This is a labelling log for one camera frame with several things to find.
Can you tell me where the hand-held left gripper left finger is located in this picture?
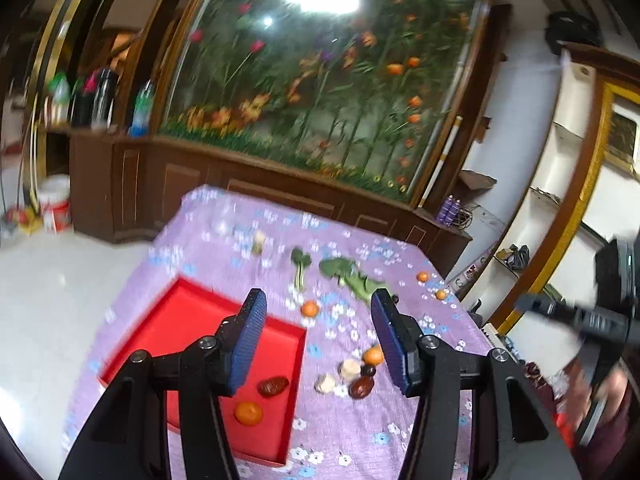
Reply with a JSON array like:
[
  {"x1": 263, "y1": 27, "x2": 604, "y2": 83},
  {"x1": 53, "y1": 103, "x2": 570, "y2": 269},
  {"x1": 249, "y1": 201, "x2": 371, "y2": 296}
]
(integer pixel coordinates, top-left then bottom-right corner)
[{"x1": 59, "y1": 288, "x2": 268, "y2": 480}]

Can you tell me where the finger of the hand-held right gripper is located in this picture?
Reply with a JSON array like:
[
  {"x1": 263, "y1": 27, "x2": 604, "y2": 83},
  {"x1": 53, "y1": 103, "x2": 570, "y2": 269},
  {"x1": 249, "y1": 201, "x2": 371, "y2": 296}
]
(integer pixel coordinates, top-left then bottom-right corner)
[{"x1": 515, "y1": 293, "x2": 583, "y2": 328}]

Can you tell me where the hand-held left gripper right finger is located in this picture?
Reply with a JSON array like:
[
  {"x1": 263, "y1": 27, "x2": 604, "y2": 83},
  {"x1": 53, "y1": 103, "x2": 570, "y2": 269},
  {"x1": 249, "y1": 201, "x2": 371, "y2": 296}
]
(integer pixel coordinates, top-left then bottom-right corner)
[{"x1": 370, "y1": 288, "x2": 583, "y2": 480}]

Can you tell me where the red tray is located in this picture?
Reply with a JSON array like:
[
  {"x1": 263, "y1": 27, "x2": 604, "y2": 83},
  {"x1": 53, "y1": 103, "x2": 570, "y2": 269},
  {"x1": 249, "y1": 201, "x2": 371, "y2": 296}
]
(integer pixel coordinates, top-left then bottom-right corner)
[{"x1": 97, "y1": 276, "x2": 308, "y2": 467}]

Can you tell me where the person's right hand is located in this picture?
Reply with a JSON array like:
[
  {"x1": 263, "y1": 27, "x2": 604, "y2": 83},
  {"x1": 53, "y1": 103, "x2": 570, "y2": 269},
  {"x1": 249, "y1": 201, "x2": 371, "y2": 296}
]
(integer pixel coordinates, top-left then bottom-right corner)
[{"x1": 567, "y1": 360, "x2": 632, "y2": 428}]

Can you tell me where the red date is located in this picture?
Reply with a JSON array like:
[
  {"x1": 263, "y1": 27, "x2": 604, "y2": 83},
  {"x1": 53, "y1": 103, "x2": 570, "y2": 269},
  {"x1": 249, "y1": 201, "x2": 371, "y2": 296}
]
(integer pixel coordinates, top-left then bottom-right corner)
[
  {"x1": 348, "y1": 376, "x2": 375, "y2": 400},
  {"x1": 258, "y1": 376, "x2": 290, "y2": 398}
]

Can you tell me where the large bok choy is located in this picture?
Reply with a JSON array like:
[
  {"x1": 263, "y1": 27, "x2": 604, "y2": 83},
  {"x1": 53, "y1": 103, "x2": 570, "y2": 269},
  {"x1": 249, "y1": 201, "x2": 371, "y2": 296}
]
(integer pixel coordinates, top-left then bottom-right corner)
[{"x1": 319, "y1": 257, "x2": 388, "y2": 302}]

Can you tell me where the small bok choy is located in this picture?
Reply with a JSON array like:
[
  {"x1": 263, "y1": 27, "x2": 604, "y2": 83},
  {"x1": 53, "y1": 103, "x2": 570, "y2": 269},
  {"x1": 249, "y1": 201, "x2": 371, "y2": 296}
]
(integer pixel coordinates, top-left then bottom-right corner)
[{"x1": 291, "y1": 247, "x2": 312, "y2": 292}]

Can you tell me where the purple floral tablecloth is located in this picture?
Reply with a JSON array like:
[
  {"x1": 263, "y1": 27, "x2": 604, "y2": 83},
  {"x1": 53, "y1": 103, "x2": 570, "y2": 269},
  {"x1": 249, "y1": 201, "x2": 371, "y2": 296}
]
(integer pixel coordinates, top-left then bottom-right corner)
[{"x1": 62, "y1": 185, "x2": 506, "y2": 480}]

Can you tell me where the cardboard piece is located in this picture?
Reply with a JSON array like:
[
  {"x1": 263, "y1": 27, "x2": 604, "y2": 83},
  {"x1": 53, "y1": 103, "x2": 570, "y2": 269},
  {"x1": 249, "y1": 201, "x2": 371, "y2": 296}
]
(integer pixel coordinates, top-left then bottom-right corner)
[{"x1": 459, "y1": 169, "x2": 497, "y2": 191}]

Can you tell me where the framed picture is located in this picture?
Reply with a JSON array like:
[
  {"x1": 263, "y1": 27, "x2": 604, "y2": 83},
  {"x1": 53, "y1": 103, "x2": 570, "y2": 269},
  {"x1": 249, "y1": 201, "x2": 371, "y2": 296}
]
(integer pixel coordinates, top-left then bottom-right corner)
[{"x1": 602, "y1": 82, "x2": 640, "y2": 181}]

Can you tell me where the white rolled tube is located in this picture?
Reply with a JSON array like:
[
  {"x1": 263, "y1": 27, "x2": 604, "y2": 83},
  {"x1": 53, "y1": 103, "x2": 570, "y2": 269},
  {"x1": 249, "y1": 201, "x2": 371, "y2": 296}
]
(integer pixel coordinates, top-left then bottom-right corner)
[{"x1": 417, "y1": 116, "x2": 463, "y2": 208}]

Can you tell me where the white bucket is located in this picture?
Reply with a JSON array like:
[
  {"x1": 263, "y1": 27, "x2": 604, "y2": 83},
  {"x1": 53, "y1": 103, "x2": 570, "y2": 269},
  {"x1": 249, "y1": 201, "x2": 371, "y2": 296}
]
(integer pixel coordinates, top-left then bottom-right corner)
[{"x1": 37, "y1": 174, "x2": 73, "y2": 233}]

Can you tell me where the blue green bottle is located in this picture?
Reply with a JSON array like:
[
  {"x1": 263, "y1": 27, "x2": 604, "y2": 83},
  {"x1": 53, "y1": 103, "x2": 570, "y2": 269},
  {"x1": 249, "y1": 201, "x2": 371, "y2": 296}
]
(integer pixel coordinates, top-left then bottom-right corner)
[{"x1": 129, "y1": 79, "x2": 156, "y2": 137}]

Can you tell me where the black bag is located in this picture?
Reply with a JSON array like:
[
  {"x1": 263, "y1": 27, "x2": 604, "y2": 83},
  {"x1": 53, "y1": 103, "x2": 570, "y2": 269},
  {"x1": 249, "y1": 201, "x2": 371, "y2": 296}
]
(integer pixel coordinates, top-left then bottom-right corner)
[{"x1": 544, "y1": 10, "x2": 601, "y2": 55}]

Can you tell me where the glass plant display case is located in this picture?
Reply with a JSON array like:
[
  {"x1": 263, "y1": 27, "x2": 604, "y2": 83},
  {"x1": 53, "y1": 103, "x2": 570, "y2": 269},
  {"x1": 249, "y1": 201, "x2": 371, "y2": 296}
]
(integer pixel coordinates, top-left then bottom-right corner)
[{"x1": 157, "y1": 0, "x2": 493, "y2": 202}]

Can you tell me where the black thermos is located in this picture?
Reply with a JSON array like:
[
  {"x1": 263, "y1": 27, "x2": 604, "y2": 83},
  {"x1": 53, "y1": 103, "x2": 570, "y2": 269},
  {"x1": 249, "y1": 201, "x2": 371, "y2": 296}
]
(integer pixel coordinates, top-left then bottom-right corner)
[{"x1": 91, "y1": 67, "x2": 120, "y2": 130}]

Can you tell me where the green white bottle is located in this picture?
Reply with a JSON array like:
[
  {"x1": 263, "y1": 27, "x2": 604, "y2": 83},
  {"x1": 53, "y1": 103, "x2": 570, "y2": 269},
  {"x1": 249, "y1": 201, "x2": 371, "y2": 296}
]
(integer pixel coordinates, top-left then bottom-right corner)
[{"x1": 49, "y1": 72, "x2": 71, "y2": 128}]

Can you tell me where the wooden gold shelf frame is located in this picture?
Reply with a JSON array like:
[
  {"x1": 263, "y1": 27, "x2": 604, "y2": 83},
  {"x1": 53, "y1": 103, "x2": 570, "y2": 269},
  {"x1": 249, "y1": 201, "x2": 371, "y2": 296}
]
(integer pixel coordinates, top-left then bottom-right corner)
[{"x1": 487, "y1": 42, "x2": 640, "y2": 336}]

